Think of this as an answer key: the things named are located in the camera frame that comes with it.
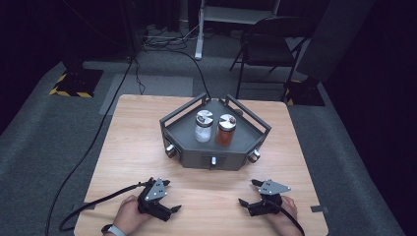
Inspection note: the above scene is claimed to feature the black stand post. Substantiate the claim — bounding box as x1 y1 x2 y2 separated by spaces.
117 0 143 61

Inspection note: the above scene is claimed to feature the black folding chair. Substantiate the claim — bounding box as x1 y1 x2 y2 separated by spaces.
228 15 318 102

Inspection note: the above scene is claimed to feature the white desk frame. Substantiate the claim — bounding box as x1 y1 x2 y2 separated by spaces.
194 0 282 61

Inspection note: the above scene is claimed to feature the dark gray corner rack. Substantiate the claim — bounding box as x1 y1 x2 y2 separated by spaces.
159 92 272 172

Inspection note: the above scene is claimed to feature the white wrist watch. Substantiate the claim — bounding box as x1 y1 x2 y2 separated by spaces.
100 223 127 236

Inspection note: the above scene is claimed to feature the person's left hand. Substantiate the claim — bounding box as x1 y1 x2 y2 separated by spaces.
112 195 153 235

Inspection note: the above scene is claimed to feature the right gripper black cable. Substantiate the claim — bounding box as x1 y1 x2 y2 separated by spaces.
265 200 306 236

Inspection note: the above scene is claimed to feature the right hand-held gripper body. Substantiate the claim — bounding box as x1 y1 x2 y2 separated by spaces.
247 179 292 217

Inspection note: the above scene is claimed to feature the long black floor cable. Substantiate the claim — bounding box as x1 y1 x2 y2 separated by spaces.
44 57 136 236

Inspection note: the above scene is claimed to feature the black base with hazard stripes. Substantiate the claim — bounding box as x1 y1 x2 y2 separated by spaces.
283 78 327 107
48 68 104 98

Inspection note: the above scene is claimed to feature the person's right hand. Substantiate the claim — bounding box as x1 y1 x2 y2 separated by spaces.
259 195 304 236

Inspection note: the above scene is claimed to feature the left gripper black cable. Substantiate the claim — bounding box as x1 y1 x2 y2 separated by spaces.
58 181 151 233

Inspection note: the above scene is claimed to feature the black cable behind rack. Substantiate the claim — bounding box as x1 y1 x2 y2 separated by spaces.
142 45 212 99

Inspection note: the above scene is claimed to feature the tangle of floor cables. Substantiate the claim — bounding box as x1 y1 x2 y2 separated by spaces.
141 24 201 50

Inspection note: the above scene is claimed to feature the clear jar with orange spice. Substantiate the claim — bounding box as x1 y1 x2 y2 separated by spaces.
215 113 237 148

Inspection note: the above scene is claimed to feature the clear jar with white powder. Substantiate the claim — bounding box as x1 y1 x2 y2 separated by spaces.
194 109 214 144

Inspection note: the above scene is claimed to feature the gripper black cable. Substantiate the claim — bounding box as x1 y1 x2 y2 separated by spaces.
265 200 306 236
58 181 151 233

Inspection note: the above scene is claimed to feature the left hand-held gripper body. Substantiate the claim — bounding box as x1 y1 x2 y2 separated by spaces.
137 177 173 222

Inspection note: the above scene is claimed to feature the large gray panel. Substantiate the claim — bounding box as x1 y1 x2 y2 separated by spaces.
295 0 377 83

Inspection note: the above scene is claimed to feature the thin black floor cable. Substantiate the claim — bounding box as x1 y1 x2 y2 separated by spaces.
132 58 147 96

